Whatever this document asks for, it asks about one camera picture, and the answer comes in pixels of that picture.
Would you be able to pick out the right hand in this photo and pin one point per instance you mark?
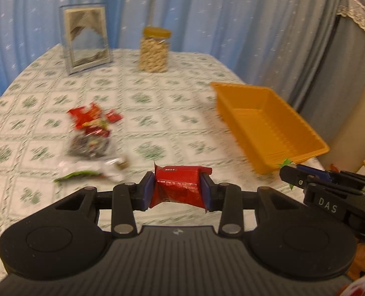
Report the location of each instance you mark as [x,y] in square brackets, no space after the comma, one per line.
[358,264]

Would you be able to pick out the dark clear snack packet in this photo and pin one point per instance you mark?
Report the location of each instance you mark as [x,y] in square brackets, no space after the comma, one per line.
[89,146]

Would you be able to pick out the red candy packet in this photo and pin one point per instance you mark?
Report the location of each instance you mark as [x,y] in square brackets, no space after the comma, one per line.
[92,120]

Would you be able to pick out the floral tablecloth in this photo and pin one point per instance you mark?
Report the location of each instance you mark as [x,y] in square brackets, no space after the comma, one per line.
[167,118]

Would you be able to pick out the orange plastic tray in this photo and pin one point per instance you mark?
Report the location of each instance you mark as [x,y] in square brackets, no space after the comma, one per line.
[266,127]

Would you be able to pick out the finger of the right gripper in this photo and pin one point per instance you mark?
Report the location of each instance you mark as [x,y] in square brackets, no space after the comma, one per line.
[305,177]

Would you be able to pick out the red snack packet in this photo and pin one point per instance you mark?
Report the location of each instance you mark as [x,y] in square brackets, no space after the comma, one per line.
[178,184]

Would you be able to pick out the white snack packet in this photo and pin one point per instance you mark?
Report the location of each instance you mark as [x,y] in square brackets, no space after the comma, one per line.
[111,169]

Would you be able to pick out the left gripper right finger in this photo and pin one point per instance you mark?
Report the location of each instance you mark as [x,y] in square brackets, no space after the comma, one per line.
[227,198]

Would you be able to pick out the glass sand picture frame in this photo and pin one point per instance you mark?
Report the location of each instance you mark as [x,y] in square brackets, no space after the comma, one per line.
[84,36]

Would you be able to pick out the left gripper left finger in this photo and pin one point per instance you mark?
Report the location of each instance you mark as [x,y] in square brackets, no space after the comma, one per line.
[126,198]

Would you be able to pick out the cashew nut jar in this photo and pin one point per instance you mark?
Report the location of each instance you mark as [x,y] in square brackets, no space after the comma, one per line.
[154,48]

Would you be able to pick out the grey lace-trimmed cover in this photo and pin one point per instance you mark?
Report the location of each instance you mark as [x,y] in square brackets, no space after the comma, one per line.
[340,78]

